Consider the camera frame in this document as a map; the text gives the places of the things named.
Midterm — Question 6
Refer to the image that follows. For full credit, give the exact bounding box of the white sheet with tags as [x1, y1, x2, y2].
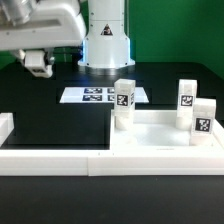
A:
[59, 87, 150, 105]

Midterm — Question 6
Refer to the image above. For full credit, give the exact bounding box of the white U-shaped fence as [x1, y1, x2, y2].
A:
[0, 112, 224, 178]

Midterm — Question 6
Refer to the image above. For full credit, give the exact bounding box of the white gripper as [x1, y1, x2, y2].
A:
[0, 0, 86, 65]

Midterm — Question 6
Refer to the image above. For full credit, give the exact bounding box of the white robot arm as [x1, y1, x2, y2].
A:
[0, 0, 134, 78]

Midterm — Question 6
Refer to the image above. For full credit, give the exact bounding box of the white square tabletop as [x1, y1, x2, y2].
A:
[110, 110, 224, 150]

